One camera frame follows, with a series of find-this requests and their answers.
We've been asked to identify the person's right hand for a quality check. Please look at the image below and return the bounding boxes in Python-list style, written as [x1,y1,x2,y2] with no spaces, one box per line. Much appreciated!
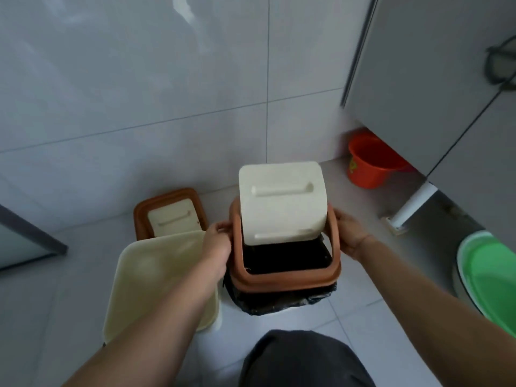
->
[332,208,374,263]

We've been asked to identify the orange plastic bucket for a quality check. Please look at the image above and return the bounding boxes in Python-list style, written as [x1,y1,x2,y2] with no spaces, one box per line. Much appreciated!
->
[347,132,414,189]

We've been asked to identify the person's left hand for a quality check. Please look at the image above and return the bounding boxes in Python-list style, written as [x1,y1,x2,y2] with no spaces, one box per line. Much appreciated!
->
[200,220,234,285]

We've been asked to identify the green plastic basin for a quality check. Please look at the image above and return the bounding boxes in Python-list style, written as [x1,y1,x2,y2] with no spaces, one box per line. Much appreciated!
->
[451,230,516,340]

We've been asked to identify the black trash bag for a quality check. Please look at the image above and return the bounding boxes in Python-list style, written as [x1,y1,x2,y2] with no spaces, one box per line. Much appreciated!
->
[223,237,338,317]

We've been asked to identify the person's left forearm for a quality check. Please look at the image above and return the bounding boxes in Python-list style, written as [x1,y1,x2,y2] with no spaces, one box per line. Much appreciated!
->
[60,258,225,387]

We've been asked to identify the grey framed door panel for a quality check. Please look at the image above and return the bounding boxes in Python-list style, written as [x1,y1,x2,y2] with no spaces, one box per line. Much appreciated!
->
[0,204,69,271]

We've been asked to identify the white partition support leg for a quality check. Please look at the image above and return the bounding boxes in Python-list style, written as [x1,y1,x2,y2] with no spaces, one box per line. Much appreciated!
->
[382,181,439,237]

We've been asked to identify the person's right forearm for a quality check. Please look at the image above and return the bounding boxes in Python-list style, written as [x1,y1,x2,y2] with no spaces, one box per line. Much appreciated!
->
[356,236,516,387]

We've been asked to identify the black metal hook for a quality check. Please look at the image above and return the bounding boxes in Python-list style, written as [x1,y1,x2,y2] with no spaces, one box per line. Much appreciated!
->
[485,35,516,92]

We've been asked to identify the cream plastic trash bin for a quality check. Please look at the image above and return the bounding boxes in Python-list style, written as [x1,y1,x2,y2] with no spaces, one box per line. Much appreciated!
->
[102,230,223,344]

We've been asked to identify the person's dark grey trousers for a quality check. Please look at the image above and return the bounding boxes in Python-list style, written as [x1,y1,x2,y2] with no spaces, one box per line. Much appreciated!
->
[239,329,376,387]

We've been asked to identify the grey partition panel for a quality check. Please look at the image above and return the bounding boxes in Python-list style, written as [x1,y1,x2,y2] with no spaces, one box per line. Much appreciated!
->
[340,0,516,255]

